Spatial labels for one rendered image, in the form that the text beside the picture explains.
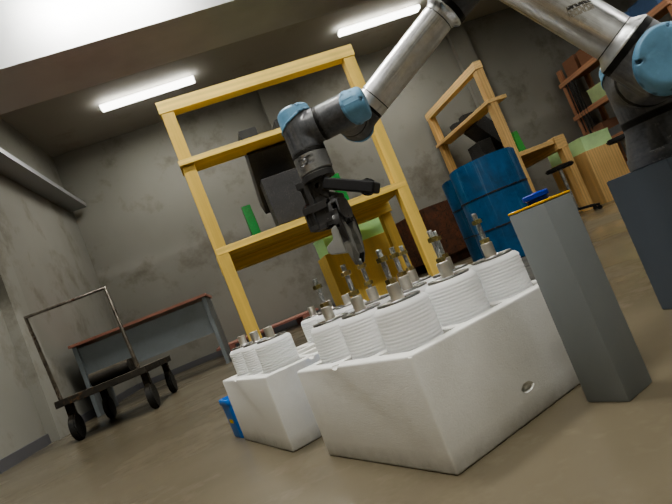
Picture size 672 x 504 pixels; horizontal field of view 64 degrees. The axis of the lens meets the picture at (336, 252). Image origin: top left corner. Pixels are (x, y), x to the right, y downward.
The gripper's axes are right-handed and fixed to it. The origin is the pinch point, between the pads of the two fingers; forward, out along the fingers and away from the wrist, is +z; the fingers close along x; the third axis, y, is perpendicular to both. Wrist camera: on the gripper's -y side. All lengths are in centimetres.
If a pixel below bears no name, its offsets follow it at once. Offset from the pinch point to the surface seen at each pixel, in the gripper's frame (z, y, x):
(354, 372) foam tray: 18.4, 0.4, 24.5
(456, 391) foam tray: 24.7, -16.2, 29.9
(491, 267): 11.1, -25.1, 9.2
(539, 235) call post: 8.2, -35.0, 21.3
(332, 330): 11.4, 6.1, 14.0
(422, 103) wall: -212, 69, -754
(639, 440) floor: 35, -37, 36
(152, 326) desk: -26, 336, -313
